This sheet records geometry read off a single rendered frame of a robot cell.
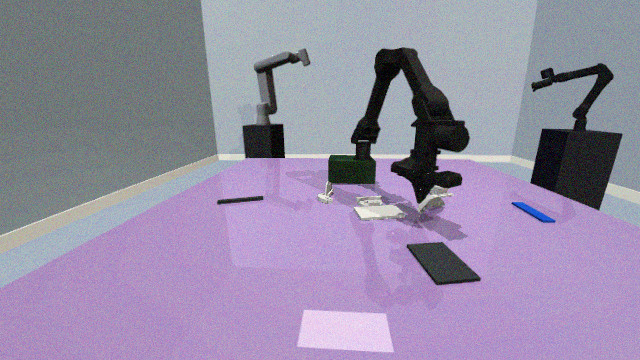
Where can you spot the blue rectangular bar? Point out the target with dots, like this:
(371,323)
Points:
(537,214)

